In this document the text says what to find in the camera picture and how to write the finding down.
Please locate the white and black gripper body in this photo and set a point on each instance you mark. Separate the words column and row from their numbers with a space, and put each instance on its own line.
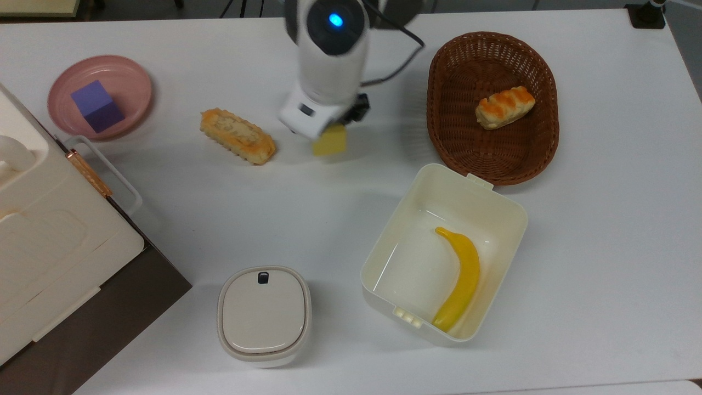
column 310, row 112

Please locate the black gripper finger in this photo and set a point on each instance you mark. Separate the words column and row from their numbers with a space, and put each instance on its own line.
column 359, row 107

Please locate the yellow cube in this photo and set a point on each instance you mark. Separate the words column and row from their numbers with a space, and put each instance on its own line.
column 330, row 142

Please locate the purple cube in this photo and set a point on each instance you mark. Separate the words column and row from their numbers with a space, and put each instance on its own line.
column 97, row 107

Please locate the long toasted bread loaf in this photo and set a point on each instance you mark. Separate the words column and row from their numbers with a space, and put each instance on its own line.
column 238, row 136

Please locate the brown wicker basket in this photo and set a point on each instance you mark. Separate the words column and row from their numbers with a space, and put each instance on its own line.
column 466, row 99

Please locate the black tripod legs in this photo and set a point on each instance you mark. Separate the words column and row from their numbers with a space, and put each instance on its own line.
column 241, row 6

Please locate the small glazed bread roll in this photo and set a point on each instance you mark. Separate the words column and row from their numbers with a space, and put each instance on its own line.
column 504, row 107

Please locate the open cream plastic box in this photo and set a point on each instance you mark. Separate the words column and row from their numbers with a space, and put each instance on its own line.
column 417, row 258

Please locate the pink plate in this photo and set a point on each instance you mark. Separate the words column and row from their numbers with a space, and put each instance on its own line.
column 131, row 82

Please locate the yellow banana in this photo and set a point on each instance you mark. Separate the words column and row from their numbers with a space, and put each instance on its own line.
column 466, row 274

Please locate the cream lidded container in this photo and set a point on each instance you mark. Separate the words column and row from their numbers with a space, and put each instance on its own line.
column 263, row 315

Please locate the cream white appliance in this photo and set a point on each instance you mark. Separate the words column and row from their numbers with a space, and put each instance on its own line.
column 49, row 236

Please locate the beige board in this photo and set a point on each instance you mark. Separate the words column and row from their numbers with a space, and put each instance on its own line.
column 38, row 6

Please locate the black stand base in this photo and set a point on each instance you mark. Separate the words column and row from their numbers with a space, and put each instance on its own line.
column 647, row 15

